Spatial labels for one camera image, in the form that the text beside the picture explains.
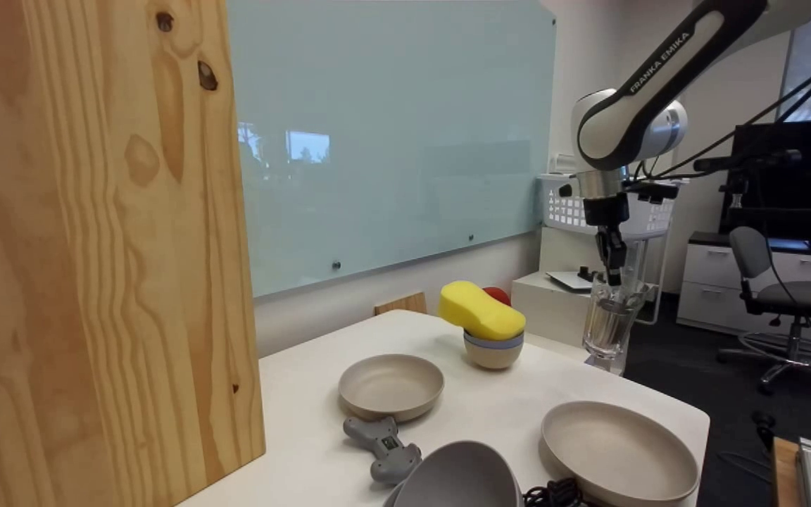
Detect glass whiteboard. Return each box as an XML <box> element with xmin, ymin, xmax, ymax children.
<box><xmin>221</xmin><ymin>0</ymin><xmax>560</xmax><ymax>301</ymax></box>

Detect yellow sponge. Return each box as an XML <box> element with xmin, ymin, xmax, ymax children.
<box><xmin>435</xmin><ymin>280</ymin><xmax>529</xmax><ymax>345</ymax></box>

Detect black monitor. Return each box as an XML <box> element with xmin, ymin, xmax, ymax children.
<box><xmin>718</xmin><ymin>115</ymin><xmax>811</xmax><ymax>248</ymax></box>

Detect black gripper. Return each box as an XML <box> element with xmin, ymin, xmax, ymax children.
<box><xmin>582</xmin><ymin>193</ymin><xmax>631</xmax><ymax>288</ymax></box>

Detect low white cabinet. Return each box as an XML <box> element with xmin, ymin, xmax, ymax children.
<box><xmin>508</xmin><ymin>267</ymin><xmax>604</xmax><ymax>352</ymax></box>

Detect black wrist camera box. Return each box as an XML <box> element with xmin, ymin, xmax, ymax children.
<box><xmin>624</xmin><ymin>177</ymin><xmax>680</xmax><ymax>205</ymax></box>

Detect grey office chair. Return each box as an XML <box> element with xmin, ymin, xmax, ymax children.
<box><xmin>715</xmin><ymin>224</ymin><xmax>811</xmax><ymax>391</ymax></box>

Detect dark grey bowl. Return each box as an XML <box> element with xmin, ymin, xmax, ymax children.
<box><xmin>383</xmin><ymin>439</ymin><xmax>527</xmax><ymax>507</ymax></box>

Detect flat white box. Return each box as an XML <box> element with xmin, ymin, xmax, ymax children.
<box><xmin>546</xmin><ymin>267</ymin><xmax>604</xmax><ymax>297</ymax></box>

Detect grey toy game controller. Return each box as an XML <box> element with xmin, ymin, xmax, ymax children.
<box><xmin>341</xmin><ymin>415</ymin><xmax>424</xmax><ymax>491</ymax></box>

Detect black cable bundle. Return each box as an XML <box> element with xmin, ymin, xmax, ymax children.
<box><xmin>518</xmin><ymin>477</ymin><xmax>587</xmax><ymax>507</ymax></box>

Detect large beige bowl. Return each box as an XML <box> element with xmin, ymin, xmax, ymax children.
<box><xmin>537</xmin><ymin>401</ymin><xmax>701</xmax><ymax>507</ymax></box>

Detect black stereo camera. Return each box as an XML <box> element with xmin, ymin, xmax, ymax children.
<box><xmin>690</xmin><ymin>150</ymin><xmax>805</xmax><ymax>174</ymax></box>

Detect stacked grey bowls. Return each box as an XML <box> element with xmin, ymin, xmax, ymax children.
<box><xmin>462</xmin><ymin>326</ymin><xmax>527</xmax><ymax>374</ymax></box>

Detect white perforated basket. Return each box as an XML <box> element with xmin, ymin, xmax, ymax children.
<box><xmin>539</xmin><ymin>173</ymin><xmax>670</xmax><ymax>238</ymax></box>

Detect pine wood cabinet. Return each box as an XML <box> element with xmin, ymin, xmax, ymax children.
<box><xmin>0</xmin><ymin>0</ymin><xmax>266</xmax><ymax>507</ymax></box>

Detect wooden board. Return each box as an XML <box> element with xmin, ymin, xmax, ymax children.
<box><xmin>767</xmin><ymin>435</ymin><xmax>808</xmax><ymax>507</ymax></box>

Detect white drawer cabinet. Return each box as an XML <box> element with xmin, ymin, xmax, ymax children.
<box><xmin>673</xmin><ymin>235</ymin><xmax>811</xmax><ymax>355</ymax></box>

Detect clear glass cup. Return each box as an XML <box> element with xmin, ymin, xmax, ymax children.
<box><xmin>579</xmin><ymin>273</ymin><xmax>651</xmax><ymax>377</ymax></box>

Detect small beige plate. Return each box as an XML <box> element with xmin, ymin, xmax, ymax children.
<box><xmin>334</xmin><ymin>352</ymin><xmax>448</xmax><ymax>426</ymax></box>

